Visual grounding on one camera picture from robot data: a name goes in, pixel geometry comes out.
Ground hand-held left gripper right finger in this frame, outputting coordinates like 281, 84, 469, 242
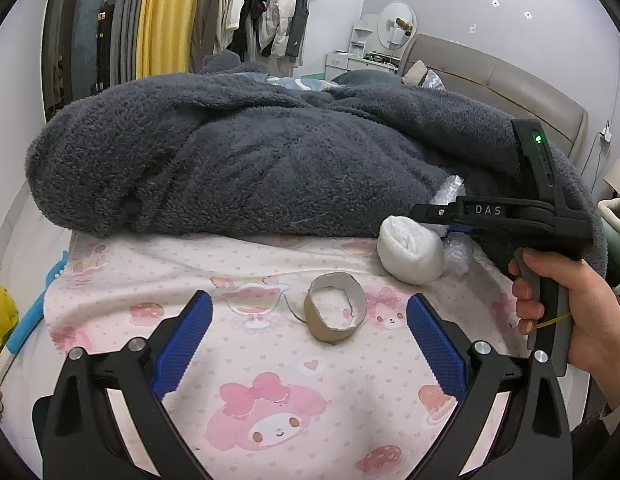
406, 294, 573, 480

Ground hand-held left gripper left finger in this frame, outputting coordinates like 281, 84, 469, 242
40, 290, 214, 480

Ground clear bubble wrap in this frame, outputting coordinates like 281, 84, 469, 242
430, 174, 476, 277

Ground cardboard tape roll core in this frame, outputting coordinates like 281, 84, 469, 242
304, 272, 368, 344

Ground person's right forearm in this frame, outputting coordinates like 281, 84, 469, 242
570, 394, 620, 480

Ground person's right hand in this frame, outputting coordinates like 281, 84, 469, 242
507, 250, 620, 407

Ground pale green chair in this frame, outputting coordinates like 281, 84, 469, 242
596, 198, 620, 282

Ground cardboard box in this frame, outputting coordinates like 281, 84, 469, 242
604, 159, 620, 197

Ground pink printed blanket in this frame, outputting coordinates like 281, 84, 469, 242
40, 232, 540, 480

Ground patterned pillow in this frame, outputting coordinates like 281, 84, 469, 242
402, 60, 447, 92

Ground beige padded headboard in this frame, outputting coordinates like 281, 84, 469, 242
400, 34, 589, 162

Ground dark green pillow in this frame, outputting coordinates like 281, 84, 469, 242
335, 70, 407, 89

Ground blue dinosaur grabber toy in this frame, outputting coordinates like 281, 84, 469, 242
0, 251, 69, 417

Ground white vanity table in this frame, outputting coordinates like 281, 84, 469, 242
325, 50, 401, 84

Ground white bed sheet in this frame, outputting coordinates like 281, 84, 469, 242
0, 180, 73, 391

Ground blue striped bedding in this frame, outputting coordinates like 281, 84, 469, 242
240, 72, 337, 93

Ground grey fleece blanket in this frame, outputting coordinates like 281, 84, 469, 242
25, 52, 608, 281

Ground round vanity mirror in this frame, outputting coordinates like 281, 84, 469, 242
377, 1, 419, 52

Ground grey hanging pants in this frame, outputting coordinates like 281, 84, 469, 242
285, 0, 311, 62

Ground white puffer jacket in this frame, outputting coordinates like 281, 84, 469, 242
257, 0, 297, 59

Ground black hanging garment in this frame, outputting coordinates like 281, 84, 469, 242
227, 0, 271, 64

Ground white hanging shirt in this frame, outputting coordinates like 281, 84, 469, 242
215, 0, 247, 52

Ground beige hanging coat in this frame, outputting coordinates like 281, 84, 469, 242
191, 0, 227, 59

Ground dark glass door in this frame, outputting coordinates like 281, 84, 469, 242
42, 0, 116, 122

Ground yellow curtain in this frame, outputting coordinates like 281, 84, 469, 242
136, 0, 208, 79

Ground grey curtain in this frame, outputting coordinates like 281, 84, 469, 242
110, 0, 152, 84

